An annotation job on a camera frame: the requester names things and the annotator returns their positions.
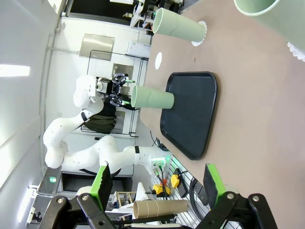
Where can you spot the ceiling light panel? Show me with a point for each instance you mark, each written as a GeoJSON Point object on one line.
{"type": "Point", "coordinates": [14, 70]}

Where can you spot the dark hanging jacket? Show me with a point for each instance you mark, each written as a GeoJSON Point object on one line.
{"type": "Point", "coordinates": [102, 121]}

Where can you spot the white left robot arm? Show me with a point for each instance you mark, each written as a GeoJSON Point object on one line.
{"type": "Point", "coordinates": [78, 159]}

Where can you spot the black plastic tray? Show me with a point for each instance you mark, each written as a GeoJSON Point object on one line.
{"type": "Point", "coordinates": [190, 114]}

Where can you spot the white cluttered shelving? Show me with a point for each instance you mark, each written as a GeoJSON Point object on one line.
{"type": "Point", "coordinates": [143, 14]}

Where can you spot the yellow emergency stop button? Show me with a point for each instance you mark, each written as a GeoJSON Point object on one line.
{"type": "Point", "coordinates": [176, 180]}

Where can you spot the brown cardboard tube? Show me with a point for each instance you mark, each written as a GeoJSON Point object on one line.
{"type": "Point", "coordinates": [162, 207]}

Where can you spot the light green plastic cup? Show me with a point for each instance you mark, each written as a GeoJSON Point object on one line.
{"type": "Point", "coordinates": [152, 97]}
{"type": "Point", "coordinates": [274, 19]}
{"type": "Point", "coordinates": [178, 23]}

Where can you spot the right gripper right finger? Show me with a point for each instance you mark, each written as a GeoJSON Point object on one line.
{"type": "Point", "coordinates": [214, 188]}

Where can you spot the wooden shelf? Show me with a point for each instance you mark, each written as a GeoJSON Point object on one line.
{"type": "Point", "coordinates": [124, 198]}

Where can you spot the white lace paper coaster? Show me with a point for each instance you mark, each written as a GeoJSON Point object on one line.
{"type": "Point", "coordinates": [196, 44]}
{"type": "Point", "coordinates": [158, 60]}
{"type": "Point", "coordinates": [296, 51]}

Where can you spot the yellow emergency stop with red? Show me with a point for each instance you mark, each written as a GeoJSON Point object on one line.
{"type": "Point", "coordinates": [160, 189]}

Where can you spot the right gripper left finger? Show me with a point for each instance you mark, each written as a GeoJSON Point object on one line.
{"type": "Point", "coordinates": [100, 188]}

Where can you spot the black flat plate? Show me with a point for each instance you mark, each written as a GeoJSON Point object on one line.
{"type": "Point", "coordinates": [184, 189]}

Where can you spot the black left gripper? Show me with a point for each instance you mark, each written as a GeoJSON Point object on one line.
{"type": "Point", "coordinates": [109, 87]}

